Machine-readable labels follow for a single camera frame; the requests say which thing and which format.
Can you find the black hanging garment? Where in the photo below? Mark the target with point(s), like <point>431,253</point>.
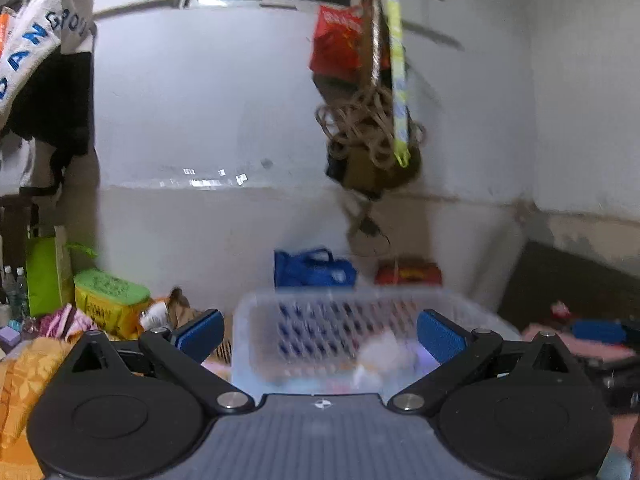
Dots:
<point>55,105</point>

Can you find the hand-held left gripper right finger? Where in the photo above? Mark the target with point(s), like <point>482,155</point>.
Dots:
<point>440,337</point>

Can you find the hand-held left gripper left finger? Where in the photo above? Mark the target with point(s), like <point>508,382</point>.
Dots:
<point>202,334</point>

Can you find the red box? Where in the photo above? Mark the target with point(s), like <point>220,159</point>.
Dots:
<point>409,272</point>

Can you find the red plastic bag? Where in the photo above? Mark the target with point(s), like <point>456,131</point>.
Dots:
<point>336,42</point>

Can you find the blue duffel bag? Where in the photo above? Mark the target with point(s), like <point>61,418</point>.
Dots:
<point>312,269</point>

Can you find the pink folded cloth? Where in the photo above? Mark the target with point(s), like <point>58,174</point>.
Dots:
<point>570,345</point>

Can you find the white plastic laundry basket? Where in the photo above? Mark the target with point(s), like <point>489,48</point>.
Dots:
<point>320,340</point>

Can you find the brown hanging bag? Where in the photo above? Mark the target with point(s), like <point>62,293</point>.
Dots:
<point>372,170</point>

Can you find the orange patterned blanket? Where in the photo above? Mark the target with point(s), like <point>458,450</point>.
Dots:
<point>25,390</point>

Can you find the plastic water bottle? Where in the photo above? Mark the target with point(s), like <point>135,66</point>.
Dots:
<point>20,292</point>

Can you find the white printed cloth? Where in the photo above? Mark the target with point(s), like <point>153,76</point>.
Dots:
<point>35,35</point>

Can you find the pink striped cloth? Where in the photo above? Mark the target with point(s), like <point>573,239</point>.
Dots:
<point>62,322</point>

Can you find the white crumpled cloth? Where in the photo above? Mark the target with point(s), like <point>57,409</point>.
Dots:
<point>382,357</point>

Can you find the green paper bag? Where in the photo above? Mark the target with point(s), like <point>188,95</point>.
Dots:
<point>45,272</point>

